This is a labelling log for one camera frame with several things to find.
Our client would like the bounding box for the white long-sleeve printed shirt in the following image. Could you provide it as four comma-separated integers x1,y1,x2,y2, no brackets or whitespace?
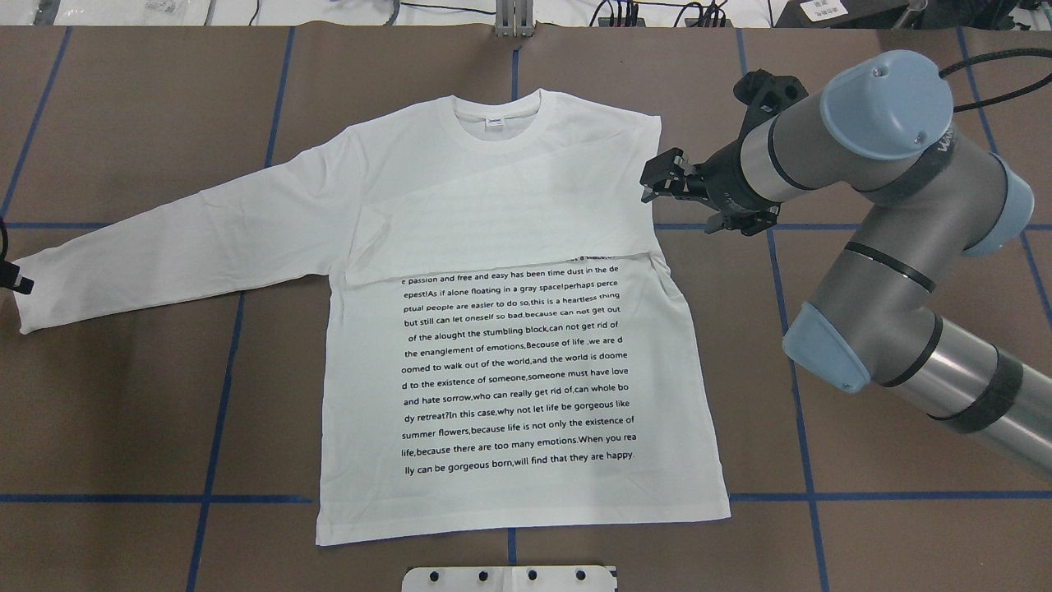
16,90,731,546

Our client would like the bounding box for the aluminium frame post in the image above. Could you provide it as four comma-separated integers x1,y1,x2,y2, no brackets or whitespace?
495,0,537,38

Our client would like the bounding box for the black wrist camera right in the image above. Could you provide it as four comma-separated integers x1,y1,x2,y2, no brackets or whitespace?
732,70,809,138

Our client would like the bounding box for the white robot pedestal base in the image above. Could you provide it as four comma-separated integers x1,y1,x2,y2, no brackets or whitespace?
401,565,619,591

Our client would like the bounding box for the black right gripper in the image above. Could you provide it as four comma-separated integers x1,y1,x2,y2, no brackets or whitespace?
641,141,778,236

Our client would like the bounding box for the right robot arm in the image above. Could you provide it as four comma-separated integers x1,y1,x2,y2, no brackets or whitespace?
641,50,1050,474

